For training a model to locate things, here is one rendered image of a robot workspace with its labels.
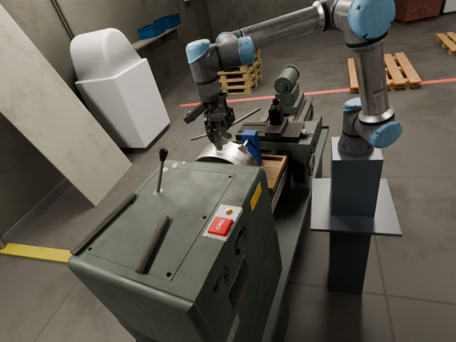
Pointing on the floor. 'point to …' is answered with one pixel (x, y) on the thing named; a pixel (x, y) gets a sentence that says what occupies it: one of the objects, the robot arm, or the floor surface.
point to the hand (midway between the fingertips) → (218, 146)
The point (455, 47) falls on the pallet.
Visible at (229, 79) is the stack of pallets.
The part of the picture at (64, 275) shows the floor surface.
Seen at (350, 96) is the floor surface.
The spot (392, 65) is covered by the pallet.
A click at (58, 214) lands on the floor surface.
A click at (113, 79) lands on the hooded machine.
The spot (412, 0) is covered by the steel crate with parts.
